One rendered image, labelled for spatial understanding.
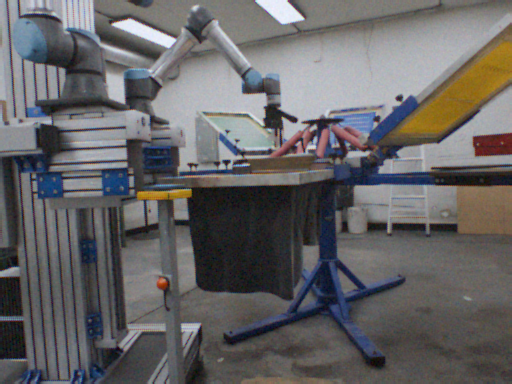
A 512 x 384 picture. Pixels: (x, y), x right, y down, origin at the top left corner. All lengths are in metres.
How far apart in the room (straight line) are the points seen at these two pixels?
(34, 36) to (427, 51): 5.39
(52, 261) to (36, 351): 0.37
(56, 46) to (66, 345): 1.09
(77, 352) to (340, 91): 5.23
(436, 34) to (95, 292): 5.46
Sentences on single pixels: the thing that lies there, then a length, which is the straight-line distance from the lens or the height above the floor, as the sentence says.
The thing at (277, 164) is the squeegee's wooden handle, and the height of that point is 1.02.
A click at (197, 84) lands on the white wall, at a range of 7.21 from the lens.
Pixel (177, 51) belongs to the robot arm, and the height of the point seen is 1.59.
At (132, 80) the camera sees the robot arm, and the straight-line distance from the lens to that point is 1.88.
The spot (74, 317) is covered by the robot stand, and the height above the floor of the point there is 0.48.
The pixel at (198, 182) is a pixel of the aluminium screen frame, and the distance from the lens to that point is 1.47.
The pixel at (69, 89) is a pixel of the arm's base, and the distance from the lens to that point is 1.41.
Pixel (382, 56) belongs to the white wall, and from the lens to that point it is 6.18.
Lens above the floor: 1.02
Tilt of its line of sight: 3 degrees down
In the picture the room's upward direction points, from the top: 3 degrees counter-clockwise
